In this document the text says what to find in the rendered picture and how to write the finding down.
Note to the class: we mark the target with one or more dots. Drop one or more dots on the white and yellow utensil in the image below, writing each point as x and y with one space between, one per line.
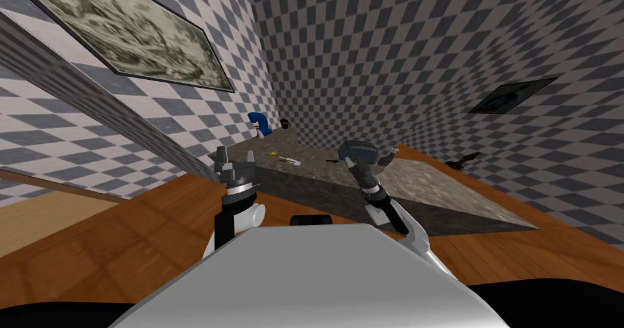
290 160

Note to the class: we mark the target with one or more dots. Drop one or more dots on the black mug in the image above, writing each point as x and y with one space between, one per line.
284 123

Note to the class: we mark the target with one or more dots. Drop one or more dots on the small dark framed picture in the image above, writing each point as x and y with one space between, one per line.
512 96

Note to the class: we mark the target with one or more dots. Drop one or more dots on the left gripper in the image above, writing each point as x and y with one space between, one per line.
236 174

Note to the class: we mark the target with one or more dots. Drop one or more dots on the grey stone table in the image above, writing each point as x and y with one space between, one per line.
419 191

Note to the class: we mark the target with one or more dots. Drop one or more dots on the small black utensil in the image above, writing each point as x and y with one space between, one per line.
332 161

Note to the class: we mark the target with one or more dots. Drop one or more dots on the large pale framed picture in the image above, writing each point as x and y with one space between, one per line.
131 30

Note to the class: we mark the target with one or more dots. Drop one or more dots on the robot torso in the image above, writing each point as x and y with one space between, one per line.
312 279

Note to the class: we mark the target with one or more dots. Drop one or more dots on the blue curved object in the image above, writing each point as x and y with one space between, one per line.
259 123

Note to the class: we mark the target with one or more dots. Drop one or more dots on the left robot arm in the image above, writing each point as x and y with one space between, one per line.
234 216

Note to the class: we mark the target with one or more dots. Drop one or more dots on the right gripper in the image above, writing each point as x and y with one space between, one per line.
360 152

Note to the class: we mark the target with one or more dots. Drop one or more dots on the black object by wall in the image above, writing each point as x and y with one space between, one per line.
462 161

